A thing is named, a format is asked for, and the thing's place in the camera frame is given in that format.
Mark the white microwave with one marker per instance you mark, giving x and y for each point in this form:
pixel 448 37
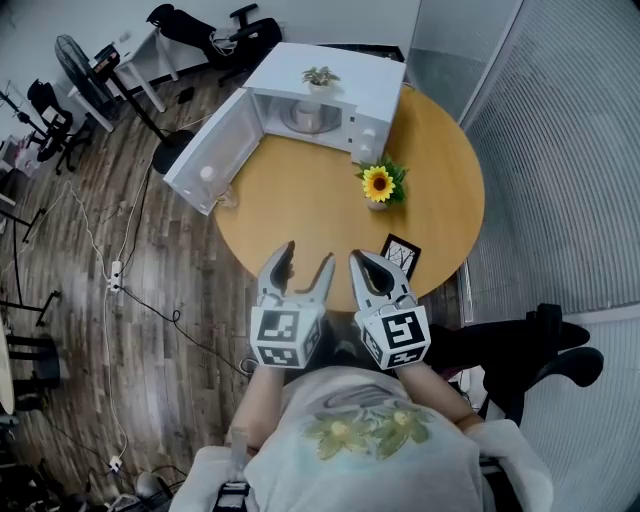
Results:
pixel 370 80

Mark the potted artificial sunflower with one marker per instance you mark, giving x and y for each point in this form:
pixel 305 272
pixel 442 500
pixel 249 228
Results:
pixel 378 183

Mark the person's right forearm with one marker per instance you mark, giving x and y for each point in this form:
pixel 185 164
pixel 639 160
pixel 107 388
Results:
pixel 432 392

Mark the small potted green plant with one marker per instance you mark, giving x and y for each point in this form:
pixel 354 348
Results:
pixel 320 80

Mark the white floral print shirt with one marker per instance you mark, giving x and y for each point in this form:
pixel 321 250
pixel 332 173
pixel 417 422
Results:
pixel 360 475

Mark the small black floor pad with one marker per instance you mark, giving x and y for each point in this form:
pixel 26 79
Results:
pixel 185 94

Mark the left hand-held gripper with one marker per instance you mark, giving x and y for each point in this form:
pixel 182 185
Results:
pixel 282 330

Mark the small white power strip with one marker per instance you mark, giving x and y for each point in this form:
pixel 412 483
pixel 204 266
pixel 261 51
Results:
pixel 115 464

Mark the black picture frame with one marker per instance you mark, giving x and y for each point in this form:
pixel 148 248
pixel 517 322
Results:
pixel 400 256

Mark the person's left forearm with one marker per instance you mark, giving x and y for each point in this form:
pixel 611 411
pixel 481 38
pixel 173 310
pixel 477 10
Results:
pixel 262 400

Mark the white desk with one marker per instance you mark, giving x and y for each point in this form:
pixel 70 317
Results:
pixel 145 50

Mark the black reclined office chair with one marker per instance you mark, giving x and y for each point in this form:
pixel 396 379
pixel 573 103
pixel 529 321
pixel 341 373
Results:
pixel 200 30

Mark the black standing fan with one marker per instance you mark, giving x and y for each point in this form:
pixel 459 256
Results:
pixel 172 150

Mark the black wheeled office chair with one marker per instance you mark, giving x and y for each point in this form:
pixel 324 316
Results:
pixel 50 122

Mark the white round side table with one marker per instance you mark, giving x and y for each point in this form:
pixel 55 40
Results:
pixel 6 370

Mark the white cup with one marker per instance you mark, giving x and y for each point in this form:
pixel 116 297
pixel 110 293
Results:
pixel 305 116

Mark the black metal floor stand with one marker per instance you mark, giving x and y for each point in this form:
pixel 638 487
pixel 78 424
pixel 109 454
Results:
pixel 50 300

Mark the black armrest office chair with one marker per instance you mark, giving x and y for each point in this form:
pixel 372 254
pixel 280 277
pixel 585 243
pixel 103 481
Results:
pixel 500 345

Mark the clear bottle with white cap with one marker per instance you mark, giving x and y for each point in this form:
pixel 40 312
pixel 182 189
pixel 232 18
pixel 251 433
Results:
pixel 207 174

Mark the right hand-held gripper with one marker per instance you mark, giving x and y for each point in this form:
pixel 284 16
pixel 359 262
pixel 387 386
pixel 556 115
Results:
pixel 400 332

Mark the black stool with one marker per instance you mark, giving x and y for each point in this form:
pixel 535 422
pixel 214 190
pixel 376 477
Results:
pixel 35 360

